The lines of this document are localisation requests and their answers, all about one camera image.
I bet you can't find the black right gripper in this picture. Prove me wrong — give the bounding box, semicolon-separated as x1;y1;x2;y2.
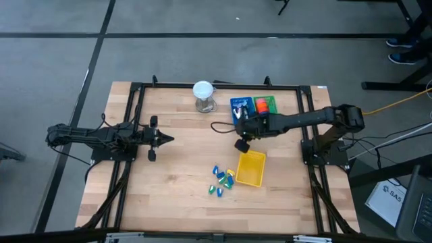
235;114;271;154

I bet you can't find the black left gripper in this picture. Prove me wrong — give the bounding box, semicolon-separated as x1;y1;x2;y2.
144;115;175;162

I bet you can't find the blue plastic basket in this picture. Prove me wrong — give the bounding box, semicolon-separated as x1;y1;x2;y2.
229;97;257;128

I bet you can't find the green plastic basket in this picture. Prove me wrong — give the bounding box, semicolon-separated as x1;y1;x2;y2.
252;95;278;115

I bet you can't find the yellow plastic basket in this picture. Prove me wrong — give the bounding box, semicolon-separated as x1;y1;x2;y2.
235;150;267;188

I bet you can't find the white mushroom table lamp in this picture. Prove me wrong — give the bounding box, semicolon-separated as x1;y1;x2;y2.
192;80;219;114

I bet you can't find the black desk base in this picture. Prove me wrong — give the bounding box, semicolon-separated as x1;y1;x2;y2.
360;0;432;92

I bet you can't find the black diagonal desk beam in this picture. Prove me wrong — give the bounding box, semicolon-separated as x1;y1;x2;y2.
349;153;432;188

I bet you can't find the black stand foot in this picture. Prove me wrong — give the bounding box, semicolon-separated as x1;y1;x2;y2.
0;141;27;162

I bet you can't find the person's shoe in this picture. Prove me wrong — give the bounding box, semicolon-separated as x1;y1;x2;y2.
387;53;419;65
385;37;418;49

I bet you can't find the grey laptop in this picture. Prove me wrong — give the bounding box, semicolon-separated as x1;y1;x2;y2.
394;164;432;242

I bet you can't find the person's leg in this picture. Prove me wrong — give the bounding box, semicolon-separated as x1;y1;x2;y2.
410;40;432;63
404;8;432;41

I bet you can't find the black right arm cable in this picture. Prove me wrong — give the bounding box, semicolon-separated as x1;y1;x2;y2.
210;121;238;134

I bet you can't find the white lamp cable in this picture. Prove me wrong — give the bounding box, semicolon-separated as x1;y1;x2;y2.
206;86;219;113

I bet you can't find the black aluminium table frame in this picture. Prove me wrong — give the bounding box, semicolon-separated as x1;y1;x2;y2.
76;74;361;237

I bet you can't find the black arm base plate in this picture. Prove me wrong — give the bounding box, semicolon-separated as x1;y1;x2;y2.
90;140;138;162
301;138;350;166

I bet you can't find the silver mount bracket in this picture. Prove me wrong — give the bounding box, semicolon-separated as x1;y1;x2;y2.
292;235;333;243
104;232;146;243

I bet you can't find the yellow hanging power cable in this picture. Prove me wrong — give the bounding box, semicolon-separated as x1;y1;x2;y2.
362;86;432;116

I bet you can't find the black camera mount beam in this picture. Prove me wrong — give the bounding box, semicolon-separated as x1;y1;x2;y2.
0;227;432;243

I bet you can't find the grey power cable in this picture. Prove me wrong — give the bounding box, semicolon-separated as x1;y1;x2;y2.
347;121;432;161

